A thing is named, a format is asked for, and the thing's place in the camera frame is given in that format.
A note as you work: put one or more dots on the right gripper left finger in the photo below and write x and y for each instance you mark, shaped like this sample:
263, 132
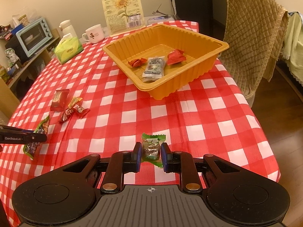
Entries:
121, 163

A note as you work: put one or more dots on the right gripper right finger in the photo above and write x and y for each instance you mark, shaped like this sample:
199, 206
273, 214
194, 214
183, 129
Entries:
183, 164

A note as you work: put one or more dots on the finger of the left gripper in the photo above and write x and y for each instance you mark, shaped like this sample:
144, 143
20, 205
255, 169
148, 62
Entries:
13, 135

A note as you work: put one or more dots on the green dark snack packet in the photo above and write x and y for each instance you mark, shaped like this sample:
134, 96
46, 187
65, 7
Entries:
38, 137

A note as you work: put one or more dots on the green snack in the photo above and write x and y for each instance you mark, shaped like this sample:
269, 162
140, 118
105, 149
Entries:
151, 148

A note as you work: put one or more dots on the dark red candy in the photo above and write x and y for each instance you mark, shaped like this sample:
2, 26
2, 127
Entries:
66, 115
80, 111

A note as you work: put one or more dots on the large red snack packet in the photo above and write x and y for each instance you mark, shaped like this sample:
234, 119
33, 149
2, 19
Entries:
59, 99

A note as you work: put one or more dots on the wooden shelf unit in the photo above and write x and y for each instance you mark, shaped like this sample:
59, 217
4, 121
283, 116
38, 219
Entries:
9, 101

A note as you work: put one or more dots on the red white checkered tablecloth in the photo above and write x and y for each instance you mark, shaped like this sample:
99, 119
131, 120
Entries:
207, 115

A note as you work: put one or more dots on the yellow wrapped candy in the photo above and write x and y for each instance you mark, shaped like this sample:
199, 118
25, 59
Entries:
74, 101

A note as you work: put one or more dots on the grey snack packet in tray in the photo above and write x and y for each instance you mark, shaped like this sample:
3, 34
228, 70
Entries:
154, 69

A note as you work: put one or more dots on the light blue toaster oven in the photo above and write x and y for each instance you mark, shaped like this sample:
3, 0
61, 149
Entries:
30, 39

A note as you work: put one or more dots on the small red candy in tray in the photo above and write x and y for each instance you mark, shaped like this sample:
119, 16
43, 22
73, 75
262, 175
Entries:
137, 62

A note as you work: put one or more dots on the red snack packet in tray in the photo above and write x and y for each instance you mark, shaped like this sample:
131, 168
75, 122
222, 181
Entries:
176, 56

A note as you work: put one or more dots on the green tissue box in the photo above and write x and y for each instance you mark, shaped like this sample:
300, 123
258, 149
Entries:
67, 48

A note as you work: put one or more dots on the white ceramic mug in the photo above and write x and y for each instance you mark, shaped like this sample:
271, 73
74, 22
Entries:
94, 34

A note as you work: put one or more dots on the sunflower seed bag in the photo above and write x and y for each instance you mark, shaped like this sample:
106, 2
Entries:
123, 16

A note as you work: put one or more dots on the quilted beige chair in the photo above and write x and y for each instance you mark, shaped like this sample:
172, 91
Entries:
255, 30

